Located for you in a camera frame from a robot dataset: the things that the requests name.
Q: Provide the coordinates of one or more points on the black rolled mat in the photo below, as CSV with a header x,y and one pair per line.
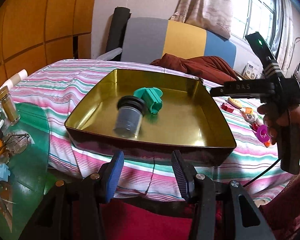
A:
x,y
117,27

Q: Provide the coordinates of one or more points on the white tube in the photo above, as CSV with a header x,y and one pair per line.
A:
x,y
17,78

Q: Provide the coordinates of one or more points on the gold metal tin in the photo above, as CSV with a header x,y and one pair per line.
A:
x,y
177,120

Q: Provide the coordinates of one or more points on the window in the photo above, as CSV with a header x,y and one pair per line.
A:
x,y
252,12

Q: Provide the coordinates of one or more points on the glass spice jar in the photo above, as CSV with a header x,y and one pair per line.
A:
x,y
8,107

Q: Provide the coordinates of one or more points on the red cloth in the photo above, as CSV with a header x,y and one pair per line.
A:
x,y
140,222

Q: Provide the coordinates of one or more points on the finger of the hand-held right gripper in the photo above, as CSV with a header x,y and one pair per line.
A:
x,y
220,90

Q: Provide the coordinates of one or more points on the person's right hand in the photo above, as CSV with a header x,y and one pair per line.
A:
x,y
270,117

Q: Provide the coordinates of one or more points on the white cardboard box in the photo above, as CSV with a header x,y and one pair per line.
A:
x,y
251,70

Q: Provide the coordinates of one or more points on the grey yellow blue headboard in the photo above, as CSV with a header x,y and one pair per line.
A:
x,y
185,40

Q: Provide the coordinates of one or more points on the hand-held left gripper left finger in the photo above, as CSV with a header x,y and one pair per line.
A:
x,y
115,177

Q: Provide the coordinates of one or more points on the brown quilt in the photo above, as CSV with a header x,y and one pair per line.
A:
x,y
202,67

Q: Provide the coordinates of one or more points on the white bed rail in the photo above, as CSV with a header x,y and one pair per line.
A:
x,y
110,53

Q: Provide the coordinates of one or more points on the person's right forearm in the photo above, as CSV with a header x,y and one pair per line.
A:
x,y
290,200

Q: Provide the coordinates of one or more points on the yellow oval soap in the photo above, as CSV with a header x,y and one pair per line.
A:
x,y
235,102

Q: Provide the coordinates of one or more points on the grey jar with black lid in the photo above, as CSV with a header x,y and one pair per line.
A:
x,y
127,120

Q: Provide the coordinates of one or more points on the green glass table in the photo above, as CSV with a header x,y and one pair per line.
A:
x,y
27,155

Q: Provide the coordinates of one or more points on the small red toy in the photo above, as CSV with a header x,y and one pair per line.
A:
x,y
256,126

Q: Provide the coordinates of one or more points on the green plastic part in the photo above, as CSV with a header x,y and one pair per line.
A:
x,y
152,98

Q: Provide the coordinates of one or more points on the eyeglasses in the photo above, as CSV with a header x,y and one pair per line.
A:
x,y
18,145

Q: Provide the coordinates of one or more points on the orange wooden wardrobe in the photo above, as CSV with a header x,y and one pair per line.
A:
x,y
40,17

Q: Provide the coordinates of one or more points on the red puzzle piece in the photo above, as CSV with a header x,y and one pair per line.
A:
x,y
227,106

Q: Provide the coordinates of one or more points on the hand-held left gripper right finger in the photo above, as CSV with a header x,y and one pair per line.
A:
x,y
181,177

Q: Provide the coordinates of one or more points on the sheer grey curtain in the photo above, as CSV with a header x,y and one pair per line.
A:
x,y
285,25

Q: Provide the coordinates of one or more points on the blue puzzle piece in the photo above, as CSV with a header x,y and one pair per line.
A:
x,y
3,172

